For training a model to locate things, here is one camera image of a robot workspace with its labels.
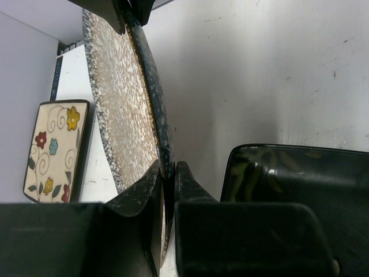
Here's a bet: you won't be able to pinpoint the right blue table label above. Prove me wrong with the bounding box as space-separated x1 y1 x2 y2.
50 56 63 101

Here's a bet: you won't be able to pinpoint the aluminium frame rails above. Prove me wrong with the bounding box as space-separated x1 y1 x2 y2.
57 41 84 56

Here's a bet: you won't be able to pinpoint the speckled round plate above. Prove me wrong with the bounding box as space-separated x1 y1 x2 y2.
82 10 175 275

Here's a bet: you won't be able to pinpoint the black floral square plate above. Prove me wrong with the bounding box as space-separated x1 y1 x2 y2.
221 144 368 276

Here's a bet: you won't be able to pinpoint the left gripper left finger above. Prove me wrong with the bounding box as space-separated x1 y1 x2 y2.
1 162 163 276

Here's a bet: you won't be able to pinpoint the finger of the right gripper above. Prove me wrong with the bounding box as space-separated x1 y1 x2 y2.
70 0 125 35
129 0 155 26

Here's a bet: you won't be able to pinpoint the cream floral square plate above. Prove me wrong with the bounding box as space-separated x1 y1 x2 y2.
23 99 95 203

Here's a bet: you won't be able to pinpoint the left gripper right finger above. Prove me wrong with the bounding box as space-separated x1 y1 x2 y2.
174 162 336 276

